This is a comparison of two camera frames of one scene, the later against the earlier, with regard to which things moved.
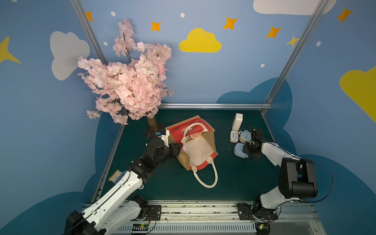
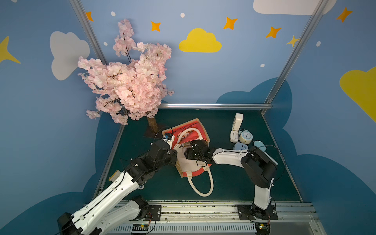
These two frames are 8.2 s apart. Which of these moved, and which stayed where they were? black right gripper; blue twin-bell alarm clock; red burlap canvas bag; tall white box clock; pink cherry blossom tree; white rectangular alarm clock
Moved: black right gripper; red burlap canvas bag
Stayed: tall white box clock; white rectangular alarm clock; pink cherry blossom tree; blue twin-bell alarm clock
